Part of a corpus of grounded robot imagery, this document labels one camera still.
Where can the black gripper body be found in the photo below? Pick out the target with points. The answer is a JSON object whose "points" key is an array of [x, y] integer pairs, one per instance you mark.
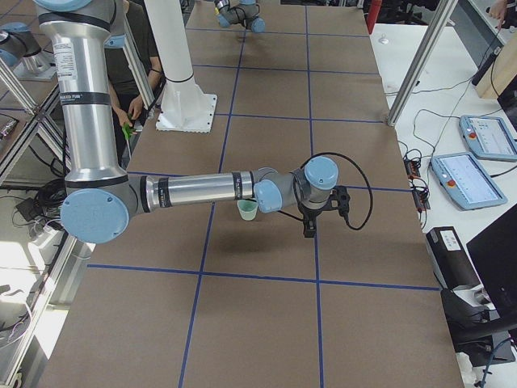
{"points": [[310, 213]]}

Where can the brown table mat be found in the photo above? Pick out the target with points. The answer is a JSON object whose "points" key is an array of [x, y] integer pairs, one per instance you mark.
{"points": [[193, 296]]}

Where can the wooden box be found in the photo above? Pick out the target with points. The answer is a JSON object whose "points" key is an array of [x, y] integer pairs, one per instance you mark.
{"points": [[500, 74]]}

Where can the black box with label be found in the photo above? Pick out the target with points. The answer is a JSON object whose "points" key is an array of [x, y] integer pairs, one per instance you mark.
{"points": [[450, 261]]}

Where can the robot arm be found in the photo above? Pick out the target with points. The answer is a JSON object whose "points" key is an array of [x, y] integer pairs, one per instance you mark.
{"points": [[246, 13], [101, 196]]}

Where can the near teach pendant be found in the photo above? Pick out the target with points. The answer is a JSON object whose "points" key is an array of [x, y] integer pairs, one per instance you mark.
{"points": [[466, 182]]}

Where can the person in dark shirt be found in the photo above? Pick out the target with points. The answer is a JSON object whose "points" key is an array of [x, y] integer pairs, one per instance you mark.
{"points": [[126, 100]]}

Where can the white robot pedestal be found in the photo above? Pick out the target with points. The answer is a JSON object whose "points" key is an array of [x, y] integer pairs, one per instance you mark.
{"points": [[184, 106]]}

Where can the black computer monitor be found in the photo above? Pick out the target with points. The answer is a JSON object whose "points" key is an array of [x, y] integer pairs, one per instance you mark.
{"points": [[493, 253]]}

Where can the teach pendant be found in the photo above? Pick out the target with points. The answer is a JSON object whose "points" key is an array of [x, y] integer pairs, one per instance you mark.
{"points": [[488, 137], [466, 182]]}

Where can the far teach pendant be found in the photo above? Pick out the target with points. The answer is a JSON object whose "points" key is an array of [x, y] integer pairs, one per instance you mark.
{"points": [[488, 137]]}

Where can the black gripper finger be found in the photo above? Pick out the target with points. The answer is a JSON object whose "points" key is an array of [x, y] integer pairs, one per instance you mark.
{"points": [[309, 227]]}

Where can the green handled tool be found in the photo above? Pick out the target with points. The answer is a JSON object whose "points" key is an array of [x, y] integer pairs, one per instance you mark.
{"points": [[127, 131]]}

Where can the green cup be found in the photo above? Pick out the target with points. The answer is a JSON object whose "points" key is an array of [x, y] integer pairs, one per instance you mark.
{"points": [[247, 209]]}

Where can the aluminium frame post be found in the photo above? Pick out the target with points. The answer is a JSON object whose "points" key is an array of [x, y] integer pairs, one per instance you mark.
{"points": [[428, 42]]}

